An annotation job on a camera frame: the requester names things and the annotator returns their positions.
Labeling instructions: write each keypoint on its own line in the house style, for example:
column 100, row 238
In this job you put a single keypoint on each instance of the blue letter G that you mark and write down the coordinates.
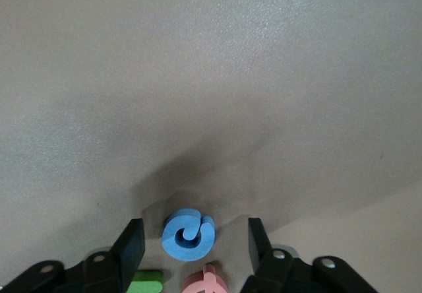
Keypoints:
column 174, row 243

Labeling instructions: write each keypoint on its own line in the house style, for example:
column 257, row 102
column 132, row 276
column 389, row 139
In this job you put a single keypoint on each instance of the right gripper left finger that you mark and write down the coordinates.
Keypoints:
column 125, row 263

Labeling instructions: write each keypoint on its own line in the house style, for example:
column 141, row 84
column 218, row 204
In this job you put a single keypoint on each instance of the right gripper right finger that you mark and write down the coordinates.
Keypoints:
column 263, row 266

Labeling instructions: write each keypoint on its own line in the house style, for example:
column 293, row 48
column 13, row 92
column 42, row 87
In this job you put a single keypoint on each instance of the brown table cover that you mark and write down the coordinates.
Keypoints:
column 198, row 75

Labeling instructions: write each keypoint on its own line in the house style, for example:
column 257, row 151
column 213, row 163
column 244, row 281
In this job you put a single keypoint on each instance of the pink-red letter Q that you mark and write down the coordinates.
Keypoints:
column 204, row 281

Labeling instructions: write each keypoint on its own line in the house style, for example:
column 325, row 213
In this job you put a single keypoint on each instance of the green letter N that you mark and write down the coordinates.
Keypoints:
column 145, row 284

